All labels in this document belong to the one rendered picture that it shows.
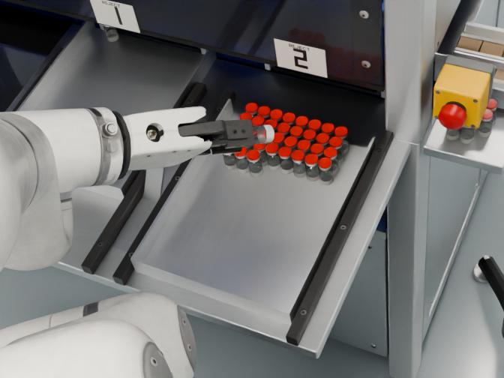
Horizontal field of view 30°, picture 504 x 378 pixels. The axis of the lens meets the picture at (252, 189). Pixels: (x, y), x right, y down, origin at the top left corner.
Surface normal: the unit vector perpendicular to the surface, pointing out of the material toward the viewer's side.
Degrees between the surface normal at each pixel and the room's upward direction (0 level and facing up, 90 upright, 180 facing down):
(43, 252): 95
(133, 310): 49
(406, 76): 90
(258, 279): 0
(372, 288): 90
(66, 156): 61
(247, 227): 0
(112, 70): 0
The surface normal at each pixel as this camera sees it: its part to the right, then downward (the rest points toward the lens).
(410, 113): -0.41, 0.76
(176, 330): 0.87, -0.36
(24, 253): 0.11, 0.80
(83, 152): 0.56, 0.15
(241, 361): -0.12, -0.60
